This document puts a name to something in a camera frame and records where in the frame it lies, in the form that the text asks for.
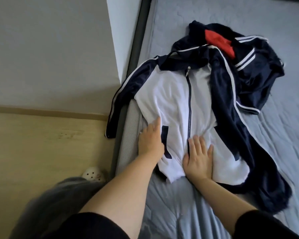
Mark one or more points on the person's left hand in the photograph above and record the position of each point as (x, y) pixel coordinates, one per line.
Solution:
(150, 141)

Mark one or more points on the white and navy garment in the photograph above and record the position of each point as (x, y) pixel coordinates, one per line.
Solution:
(169, 102)

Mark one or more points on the red and navy sports jacket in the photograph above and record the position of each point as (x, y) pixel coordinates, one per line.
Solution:
(259, 72)

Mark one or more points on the person's right hand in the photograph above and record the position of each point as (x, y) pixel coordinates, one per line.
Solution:
(198, 161)

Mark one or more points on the person's white clog shoe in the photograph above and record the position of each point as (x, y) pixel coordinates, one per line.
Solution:
(93, 174)

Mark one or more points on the person's left forearm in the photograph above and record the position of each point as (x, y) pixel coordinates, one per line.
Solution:
(119, 201)

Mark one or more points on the grey quilted bed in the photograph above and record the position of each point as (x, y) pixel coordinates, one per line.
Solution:
(289, 136)

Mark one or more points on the person's right forearm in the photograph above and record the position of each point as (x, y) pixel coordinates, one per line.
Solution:
(224, 201)

